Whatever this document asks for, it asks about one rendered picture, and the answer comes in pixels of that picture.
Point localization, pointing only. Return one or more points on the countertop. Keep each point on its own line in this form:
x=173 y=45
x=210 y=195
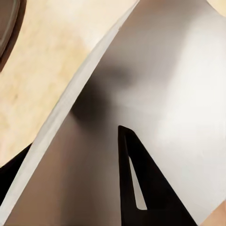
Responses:
x=49 y=42

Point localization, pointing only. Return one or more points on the paper coffee filter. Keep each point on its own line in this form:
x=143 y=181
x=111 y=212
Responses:
x=159 y=71

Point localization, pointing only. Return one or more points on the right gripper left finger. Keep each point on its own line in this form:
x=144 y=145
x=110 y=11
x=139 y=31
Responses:
x=9 y=170

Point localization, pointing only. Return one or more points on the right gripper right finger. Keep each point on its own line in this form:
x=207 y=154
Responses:
x=164 y=208

